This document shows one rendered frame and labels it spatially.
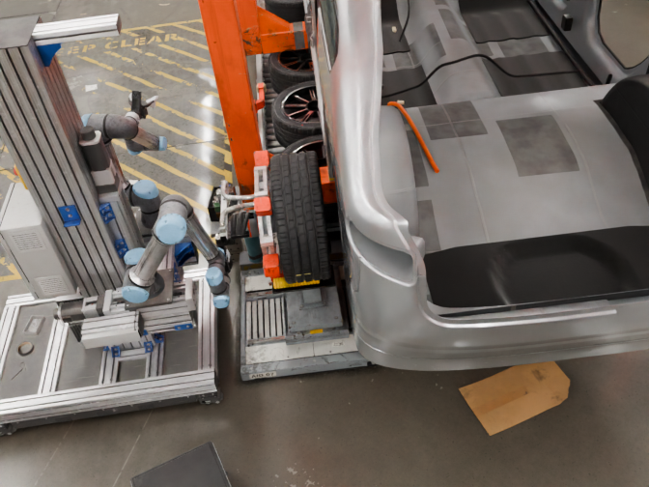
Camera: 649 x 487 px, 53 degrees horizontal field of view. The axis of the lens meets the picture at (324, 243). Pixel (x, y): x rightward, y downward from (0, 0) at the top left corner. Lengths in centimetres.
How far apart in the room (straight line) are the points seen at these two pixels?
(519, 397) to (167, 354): 191
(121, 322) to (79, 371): 68
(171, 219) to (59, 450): 167
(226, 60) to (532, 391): 233
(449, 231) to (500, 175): 40
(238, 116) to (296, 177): 60
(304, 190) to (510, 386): 156
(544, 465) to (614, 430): 43
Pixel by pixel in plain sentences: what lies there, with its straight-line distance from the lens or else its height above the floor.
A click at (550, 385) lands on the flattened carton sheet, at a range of 378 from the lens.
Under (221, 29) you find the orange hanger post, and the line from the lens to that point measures 331.
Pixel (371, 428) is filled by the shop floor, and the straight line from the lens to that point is 356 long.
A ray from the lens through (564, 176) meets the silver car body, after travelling 341.
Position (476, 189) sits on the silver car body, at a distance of 327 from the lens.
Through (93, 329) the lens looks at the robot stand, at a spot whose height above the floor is 74.
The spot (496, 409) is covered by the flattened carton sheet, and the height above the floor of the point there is 1.
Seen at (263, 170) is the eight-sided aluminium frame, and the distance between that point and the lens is 326.
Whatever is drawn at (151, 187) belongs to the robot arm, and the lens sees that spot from 345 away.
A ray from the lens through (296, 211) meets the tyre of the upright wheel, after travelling 304.
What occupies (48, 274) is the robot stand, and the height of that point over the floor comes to 92.
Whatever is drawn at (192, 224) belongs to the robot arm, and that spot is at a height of 122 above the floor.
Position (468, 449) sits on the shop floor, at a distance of 353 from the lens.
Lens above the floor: 309
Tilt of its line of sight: 44 degrees down
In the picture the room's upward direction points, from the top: 6 degrees counter-clockwise
